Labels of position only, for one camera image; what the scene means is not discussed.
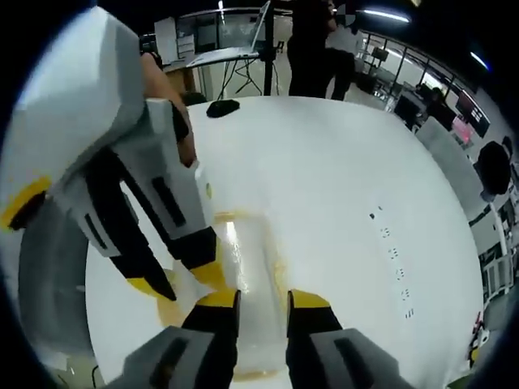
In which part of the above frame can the white power strip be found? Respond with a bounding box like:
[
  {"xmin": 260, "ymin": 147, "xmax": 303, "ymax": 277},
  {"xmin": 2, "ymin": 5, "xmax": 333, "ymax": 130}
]
[{"xmin": 364, "ymin": 202, "xmax": 422, "ymax": 325}]

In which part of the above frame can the clear plastic food container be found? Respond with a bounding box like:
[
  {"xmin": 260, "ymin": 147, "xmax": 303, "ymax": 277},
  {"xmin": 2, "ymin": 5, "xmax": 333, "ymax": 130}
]
[{"xmin": 156, "ymin": 210, "xmax": 291, "ymax": 382}]

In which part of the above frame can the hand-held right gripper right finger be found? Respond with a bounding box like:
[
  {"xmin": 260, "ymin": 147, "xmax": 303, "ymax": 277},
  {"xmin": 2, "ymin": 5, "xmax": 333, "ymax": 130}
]
[{"xmin": 285, "ymin": 287, "xmax": 411, "ymax": 389}]

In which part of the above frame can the white cabinet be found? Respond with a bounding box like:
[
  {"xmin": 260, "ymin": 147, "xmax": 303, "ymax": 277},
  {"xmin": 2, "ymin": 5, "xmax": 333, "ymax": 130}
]
[{"xmin": 152, "ymin": 18, "xmax": 195, "ymax": 65}]

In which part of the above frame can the black tripod stand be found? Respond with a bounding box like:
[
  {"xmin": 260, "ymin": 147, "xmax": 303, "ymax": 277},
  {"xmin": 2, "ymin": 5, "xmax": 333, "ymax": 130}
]
[{"xmin": 234, "ymin": 0, "xmax": 278, "ymax": 96}]

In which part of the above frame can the ceiling light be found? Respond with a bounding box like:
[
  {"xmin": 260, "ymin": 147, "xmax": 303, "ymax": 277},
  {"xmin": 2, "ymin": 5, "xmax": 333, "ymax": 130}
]
[{"xmin": 469, "ymin": 50, "xmax": 492, "ymax": 71}]

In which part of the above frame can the black wristband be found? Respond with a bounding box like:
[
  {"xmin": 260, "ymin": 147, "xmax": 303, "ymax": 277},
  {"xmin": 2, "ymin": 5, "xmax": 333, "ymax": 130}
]
[{"xmin": 172, "ymin": 103, "xmax": 191, "ymax": 143}]

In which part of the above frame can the small black object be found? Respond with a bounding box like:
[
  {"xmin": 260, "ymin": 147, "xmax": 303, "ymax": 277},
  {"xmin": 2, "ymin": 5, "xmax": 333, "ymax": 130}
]
[{"xmin": 205, "ymin": 98, "xmax": 241, "ymax": 119}]

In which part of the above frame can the white desk partition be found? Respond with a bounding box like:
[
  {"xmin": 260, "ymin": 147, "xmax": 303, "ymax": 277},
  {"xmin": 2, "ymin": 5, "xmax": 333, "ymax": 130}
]
[{"xmin": 415, "ymin": 120, "xmax": 490, "ymax": 222}]

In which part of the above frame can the black office chair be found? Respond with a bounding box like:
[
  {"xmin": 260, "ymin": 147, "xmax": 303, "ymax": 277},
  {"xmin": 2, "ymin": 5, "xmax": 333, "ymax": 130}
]
[{"xmin": 477, "ymin": 140, "xmax": 513, "ymax": 200}]

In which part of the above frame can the black computer monitor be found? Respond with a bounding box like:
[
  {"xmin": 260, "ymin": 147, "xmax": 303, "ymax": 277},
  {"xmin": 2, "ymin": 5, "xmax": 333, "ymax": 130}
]
[{"xmin": 454, "ymin": 89, "xmax": 492, "ymax": 138}]

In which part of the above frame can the silver laptop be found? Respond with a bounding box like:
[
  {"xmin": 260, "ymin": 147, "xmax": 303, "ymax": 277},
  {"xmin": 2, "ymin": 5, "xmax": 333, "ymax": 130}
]
[{"xmin": 184, "ymin": 2, "xmax": 272, "ymax": 66}]

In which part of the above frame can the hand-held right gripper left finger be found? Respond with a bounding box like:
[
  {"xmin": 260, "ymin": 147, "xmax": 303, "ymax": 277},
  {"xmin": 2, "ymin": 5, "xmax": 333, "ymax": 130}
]
[{"xmin": 122, "ymin": 289, "xmax": 243, "ymax": 389}]

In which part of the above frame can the yellow black object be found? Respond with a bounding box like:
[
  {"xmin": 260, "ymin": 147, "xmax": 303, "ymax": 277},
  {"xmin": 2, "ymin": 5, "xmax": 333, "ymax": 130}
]
[{"xmin": 0, "ymin": 177, "xmax": 53, "ymax": 233}]

